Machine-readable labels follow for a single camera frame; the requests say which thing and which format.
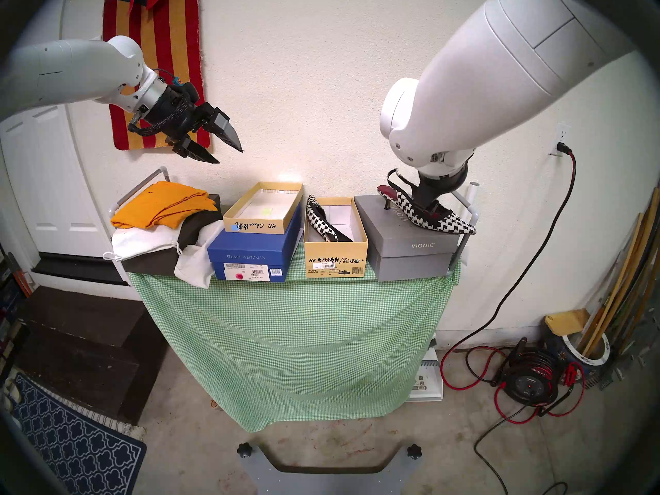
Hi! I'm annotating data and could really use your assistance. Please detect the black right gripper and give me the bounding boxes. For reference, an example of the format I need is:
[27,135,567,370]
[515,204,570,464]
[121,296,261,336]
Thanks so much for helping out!
[411,161,470,218]

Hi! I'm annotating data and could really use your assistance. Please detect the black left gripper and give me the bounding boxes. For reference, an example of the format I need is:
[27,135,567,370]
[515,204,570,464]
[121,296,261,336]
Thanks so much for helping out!
[148,80,244,165]

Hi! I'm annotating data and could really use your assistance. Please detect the houndstooth slingback heel shoe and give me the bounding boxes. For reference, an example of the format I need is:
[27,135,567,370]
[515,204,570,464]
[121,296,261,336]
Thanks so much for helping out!
[306,194,354,243]
[376,168,476,236]

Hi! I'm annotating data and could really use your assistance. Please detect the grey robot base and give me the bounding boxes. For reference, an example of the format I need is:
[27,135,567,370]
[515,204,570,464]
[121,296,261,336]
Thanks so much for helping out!
[237,442,422,495]

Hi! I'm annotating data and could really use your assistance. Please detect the grey Vionic shoe box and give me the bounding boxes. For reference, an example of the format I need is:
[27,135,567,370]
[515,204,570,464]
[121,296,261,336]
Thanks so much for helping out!
[354,194,460,282]

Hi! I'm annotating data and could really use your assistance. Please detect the tan shoe box lid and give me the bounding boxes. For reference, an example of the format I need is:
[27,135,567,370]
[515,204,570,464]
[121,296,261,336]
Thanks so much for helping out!
[223,182,304,235]

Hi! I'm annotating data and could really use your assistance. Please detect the tan open shoe box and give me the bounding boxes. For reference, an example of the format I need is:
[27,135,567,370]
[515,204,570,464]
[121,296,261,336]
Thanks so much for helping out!
[303,196,369,279]

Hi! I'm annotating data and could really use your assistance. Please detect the blue Stuart Weitzman shoe box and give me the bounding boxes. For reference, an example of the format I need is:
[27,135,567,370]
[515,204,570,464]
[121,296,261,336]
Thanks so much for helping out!
[207,210,302,282]

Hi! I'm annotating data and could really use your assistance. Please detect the dark brown box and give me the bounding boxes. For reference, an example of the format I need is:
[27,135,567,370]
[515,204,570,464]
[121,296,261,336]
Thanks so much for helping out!
[121,194,222,275]

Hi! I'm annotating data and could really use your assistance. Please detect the grey pipe rack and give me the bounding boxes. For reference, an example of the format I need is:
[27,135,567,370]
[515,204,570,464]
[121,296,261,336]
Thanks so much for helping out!
[449,190,477,270]

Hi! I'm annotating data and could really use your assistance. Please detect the orange folded cloth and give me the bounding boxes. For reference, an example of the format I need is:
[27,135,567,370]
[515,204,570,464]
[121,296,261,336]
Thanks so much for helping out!
[111,181,218,229]

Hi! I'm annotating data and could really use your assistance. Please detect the red yellow striped flag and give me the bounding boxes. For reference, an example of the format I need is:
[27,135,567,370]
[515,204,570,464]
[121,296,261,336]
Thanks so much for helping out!
[102,0,212,151]

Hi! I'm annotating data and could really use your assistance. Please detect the white panel door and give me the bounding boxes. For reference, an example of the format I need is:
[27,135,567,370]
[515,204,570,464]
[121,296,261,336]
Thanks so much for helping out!
[0,105,122,286]

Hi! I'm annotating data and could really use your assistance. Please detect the white appliance under table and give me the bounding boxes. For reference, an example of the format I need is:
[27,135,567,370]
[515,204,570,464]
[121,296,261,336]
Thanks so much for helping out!
[407,334,444,403]

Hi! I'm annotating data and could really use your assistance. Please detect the green checkered tablecloth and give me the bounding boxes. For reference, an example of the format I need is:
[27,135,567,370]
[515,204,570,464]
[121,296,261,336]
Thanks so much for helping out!
[128,241,461,433]

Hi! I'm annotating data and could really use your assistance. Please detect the bundle of wooden sticks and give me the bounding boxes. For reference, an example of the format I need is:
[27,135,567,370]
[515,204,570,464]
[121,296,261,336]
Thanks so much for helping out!
[580,213,645,348]

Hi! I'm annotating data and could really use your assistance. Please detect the wooden pole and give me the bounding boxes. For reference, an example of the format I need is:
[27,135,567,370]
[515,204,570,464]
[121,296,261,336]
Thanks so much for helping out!
[592,187,660,355]

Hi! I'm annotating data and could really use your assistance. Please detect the blue white painted pot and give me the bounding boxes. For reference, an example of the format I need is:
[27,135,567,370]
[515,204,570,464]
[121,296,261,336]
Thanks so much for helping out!
[547,332,612,381]

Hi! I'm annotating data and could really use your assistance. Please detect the dark wooden step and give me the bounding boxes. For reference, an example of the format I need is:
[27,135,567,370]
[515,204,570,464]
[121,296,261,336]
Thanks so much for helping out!
[15,285,168,425]

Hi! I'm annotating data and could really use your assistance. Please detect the blue patterned rug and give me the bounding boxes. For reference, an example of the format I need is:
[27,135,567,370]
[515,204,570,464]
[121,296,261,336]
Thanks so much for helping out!
[0,373,147,495]

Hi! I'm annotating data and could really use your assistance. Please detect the black braided left gripper cable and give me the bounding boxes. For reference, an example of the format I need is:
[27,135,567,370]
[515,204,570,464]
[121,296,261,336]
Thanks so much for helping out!
[127,93,192,138]

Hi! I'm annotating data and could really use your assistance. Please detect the grey table side rail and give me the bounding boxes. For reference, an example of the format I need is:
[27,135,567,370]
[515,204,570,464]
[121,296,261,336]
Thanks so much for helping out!
[106,167,170,219]

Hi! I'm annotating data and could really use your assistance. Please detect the white drawstring dust bag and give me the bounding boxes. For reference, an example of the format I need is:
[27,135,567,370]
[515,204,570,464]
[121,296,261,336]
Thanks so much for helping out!
[174,220,225,289]
[103,226,182,262]

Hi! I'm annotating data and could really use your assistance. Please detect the red black power cord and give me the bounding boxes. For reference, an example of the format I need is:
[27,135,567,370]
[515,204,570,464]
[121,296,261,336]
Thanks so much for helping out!
[440,142,586,425]

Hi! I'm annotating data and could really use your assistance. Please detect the white wall outlet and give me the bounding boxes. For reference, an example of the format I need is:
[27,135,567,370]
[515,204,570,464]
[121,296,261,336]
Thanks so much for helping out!
[549,123,572,157]

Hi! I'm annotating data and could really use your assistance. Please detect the black red cable reel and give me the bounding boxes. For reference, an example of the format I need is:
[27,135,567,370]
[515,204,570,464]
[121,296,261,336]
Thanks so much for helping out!
[503,339,560,407]

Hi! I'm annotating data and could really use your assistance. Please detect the black floor cable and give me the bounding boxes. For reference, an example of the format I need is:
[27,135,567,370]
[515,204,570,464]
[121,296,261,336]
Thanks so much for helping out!
[473,411,568,495]

